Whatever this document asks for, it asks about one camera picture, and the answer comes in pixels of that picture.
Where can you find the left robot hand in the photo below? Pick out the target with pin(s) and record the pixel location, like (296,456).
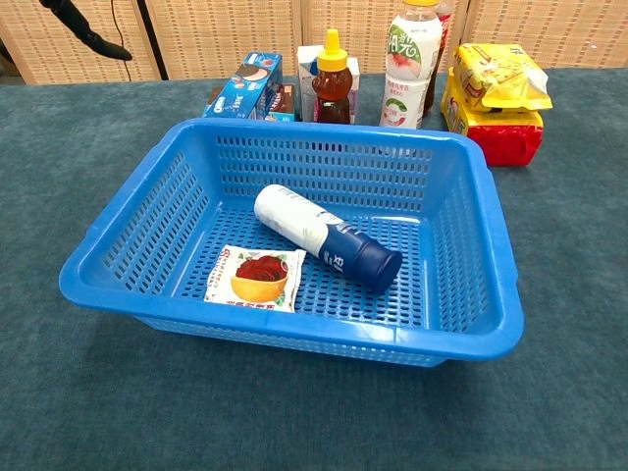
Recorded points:
(81,27)

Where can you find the blue cookie box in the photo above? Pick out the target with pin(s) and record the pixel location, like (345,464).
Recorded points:
(245,83)

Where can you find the white snack packet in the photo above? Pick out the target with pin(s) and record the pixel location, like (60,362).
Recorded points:
(255,279)

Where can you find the white bottle with blue cap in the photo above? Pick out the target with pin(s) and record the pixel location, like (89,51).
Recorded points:
(314,230)

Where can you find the dark red box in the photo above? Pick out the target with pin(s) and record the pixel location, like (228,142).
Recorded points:
(284,100)

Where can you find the blue plastic basket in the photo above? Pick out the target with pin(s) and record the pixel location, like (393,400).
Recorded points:
(343,338)

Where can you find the woven bamboo folding screen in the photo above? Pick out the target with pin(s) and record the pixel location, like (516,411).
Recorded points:
(221,34)

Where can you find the white blue drink carton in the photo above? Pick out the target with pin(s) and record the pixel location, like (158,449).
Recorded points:
(306,73)

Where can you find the honey bear bottle yellow cap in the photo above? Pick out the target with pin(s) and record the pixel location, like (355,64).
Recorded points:
(332,93)

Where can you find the white purple drink carton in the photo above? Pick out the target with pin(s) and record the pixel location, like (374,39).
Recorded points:
(354,88)

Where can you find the white peach drink bottle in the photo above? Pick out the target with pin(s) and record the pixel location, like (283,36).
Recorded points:
(407,73)

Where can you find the cola bottle red cap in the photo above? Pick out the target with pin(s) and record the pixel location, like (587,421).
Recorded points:
(444,29)

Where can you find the teal table cloth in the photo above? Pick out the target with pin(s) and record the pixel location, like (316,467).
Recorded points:
(98,417)

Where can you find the yellow cracker packet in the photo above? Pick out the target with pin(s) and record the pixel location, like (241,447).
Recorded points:
(495,73)

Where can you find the red yellow snack packet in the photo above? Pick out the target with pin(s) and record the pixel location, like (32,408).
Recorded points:
(505,140)

